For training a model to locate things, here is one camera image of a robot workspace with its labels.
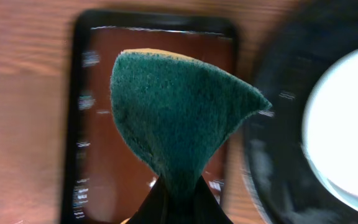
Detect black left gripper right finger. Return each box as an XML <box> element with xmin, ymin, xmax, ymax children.
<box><xmin>193</xmin><ymin>176</ymin><xmax>233</xmax><ymax>224</ymax></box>

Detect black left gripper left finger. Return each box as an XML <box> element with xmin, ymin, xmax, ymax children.
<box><xmin>126</xmin><ymin>178</ymin><xmax>168</xmax><ymax>224</ymax></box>

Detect green scouring sponge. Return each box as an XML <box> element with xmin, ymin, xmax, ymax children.
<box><xmin>110</xmin><ymin>49</ymin><xmax>271</xmax><ymax>201</ymax></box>

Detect light green plate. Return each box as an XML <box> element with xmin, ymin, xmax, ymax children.
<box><xmin>301</xmin><ymin>49</ymin><xmax>358</xmax><ymax>211</ymax></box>

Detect black rectangular water tray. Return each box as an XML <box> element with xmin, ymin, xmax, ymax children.
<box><xmin>60</xmin><ymin>9</ymin><xmax>239</xmax><ymax>223</ymax></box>

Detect round black serving tray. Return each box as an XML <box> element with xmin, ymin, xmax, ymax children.
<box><xmin>244</xmin><ymin>1</ymin><xmax>358</xmax><ymax>224</ymax></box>

